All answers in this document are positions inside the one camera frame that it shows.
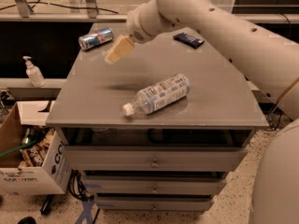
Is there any black cable bundle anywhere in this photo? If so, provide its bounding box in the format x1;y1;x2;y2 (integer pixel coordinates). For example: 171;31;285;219
67;170;95;202

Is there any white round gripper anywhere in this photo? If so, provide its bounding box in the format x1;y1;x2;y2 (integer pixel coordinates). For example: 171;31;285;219
105;0;165;64

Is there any clear plastic water bottle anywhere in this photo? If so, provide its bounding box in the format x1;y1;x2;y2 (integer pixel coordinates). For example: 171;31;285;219
122;74;190;117

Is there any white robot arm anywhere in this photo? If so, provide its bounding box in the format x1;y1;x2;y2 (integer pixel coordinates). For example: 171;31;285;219
106;0;299;224

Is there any white pump sanitizer bottle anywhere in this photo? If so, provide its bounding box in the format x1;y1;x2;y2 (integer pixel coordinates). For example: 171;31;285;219
23;56;46;87

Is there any black floor cable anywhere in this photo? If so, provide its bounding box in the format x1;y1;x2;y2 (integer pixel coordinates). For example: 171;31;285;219
0;0;120;15

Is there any dark blue snack bar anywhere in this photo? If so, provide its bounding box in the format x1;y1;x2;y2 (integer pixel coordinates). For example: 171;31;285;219
173;33;205;49

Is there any grey drawer cabinet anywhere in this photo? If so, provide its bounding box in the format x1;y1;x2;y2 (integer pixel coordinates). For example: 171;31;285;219
47;34;267;211

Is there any blue silver redbull can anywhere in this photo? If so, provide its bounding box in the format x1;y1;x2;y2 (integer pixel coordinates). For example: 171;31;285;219
78;27;114;50

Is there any white cardboard box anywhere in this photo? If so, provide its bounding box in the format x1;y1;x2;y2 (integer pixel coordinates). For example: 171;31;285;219
0;101;71;195

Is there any brown snack bag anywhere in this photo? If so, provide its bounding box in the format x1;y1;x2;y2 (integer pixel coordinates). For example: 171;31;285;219
20;128;54;167

